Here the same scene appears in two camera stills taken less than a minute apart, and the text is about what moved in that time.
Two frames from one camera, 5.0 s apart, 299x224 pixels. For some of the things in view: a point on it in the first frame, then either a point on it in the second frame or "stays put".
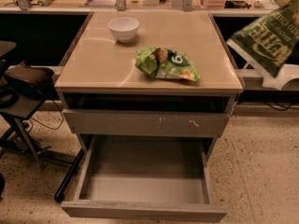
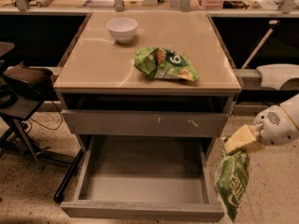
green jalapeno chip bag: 272,38 -> 232,177
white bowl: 123,28 stays put
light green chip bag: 163,63 stays put
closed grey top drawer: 145,121 stays put
